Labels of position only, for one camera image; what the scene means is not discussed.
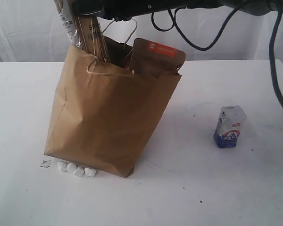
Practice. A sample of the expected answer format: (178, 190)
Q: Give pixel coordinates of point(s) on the small clear plastic scrap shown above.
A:
(45, 163)

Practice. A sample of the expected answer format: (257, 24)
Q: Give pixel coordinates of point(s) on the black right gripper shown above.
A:
(123, 10)

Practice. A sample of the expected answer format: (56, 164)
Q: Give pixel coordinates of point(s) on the spaghetti package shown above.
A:
(84, 32)

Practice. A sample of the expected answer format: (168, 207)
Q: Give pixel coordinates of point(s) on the white pebble cluster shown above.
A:
(78, 171)

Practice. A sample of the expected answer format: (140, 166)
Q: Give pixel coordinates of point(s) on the brown kraft pouch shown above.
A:
(148, 57)

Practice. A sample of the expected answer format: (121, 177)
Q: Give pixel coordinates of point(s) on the brown paper bag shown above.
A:
(103, 115)

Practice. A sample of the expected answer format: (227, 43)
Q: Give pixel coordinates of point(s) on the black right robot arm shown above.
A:
(253, 7)

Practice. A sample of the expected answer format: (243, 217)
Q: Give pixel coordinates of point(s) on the small blue white packet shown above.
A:
(230, 122)

